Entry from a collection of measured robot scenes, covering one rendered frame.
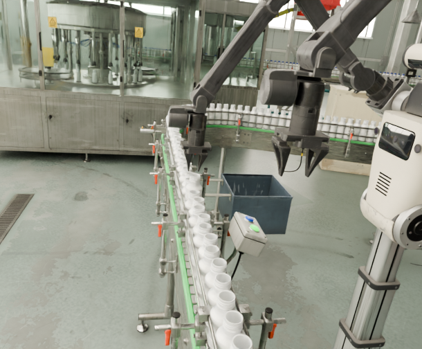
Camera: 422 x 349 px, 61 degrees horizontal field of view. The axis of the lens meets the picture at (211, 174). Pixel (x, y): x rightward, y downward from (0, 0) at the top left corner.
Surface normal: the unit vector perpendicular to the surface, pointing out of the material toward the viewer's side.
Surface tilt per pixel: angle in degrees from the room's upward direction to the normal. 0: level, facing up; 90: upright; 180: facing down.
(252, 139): 90
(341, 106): 90
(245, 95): 90
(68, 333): 0
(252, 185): 90
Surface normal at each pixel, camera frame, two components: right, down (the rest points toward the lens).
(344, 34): 0.14, 0.32
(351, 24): 0.29, 0.16
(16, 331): 0.09, -0.93
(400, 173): -0.98, -0.03
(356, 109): -0.15, 0.34
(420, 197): 0.15, 0.53
